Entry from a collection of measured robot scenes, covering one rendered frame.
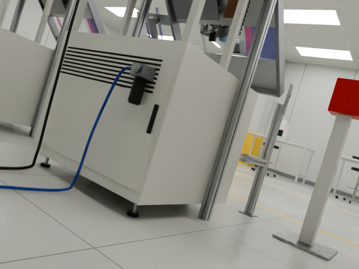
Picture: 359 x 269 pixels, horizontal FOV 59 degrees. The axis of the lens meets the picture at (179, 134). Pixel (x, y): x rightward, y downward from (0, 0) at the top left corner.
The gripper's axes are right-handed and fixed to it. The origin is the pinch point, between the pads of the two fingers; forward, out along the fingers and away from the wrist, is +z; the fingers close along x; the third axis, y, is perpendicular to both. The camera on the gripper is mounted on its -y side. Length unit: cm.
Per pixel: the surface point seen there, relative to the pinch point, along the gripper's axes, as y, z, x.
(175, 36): 0.5, 12.6, -12.5
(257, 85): -23.7, 9.5, 41.9
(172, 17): 11.9, 13.3, -13.2
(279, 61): -5, 17, 56
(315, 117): -372, -572, -31
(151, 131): 3, 109, 45
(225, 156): -24, 78, 57
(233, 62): -11.7, 9.9, 26.5
